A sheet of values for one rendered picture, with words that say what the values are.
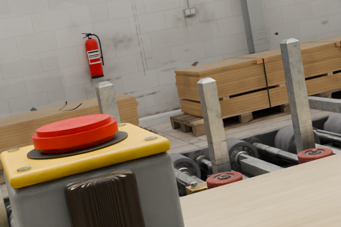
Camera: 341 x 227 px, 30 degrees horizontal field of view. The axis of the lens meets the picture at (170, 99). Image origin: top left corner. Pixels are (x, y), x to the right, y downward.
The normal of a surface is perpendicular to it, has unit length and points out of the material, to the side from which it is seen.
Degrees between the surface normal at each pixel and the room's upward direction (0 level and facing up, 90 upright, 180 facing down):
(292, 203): 0
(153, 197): 90
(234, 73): 90
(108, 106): 90
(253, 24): 90
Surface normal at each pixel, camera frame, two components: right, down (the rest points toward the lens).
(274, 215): -0.18, -0.98
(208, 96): 0.31, 0.07
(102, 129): 0.72, -0.04
